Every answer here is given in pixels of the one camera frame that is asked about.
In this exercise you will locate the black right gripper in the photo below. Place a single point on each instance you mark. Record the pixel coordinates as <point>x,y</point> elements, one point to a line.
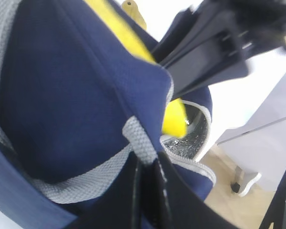
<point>211,44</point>

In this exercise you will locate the navy blue lunch bag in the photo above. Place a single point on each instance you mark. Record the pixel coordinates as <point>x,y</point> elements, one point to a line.
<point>74,103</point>

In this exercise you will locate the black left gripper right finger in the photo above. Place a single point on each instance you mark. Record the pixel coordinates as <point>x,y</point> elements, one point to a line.
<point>174,193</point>

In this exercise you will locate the yellow pear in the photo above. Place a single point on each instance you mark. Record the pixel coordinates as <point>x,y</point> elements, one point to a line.
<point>131,9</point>

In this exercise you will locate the white table leg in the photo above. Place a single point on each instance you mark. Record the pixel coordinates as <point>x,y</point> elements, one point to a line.
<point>244,181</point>

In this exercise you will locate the yellow banana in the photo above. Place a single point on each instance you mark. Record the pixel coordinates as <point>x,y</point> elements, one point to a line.
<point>174,117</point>

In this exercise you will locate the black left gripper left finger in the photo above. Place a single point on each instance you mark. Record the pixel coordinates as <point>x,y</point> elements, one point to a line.
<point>119,207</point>

